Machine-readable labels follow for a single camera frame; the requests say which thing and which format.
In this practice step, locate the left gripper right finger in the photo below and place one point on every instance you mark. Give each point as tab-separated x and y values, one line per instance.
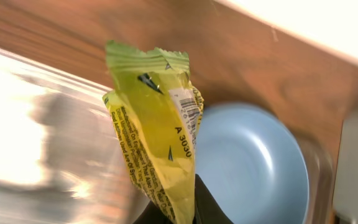
207	210

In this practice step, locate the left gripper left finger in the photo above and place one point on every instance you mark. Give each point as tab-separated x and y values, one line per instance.
152	215

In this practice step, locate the dark blue plate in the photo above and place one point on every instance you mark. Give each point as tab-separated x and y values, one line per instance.
252	165

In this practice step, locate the yellow snack wrapper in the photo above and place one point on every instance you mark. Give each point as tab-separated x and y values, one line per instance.
156	113

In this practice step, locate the clear plastic bin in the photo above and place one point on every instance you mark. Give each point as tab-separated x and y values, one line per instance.
60	160

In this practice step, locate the dark brown serving tray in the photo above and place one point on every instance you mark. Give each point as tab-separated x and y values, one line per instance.
321	178

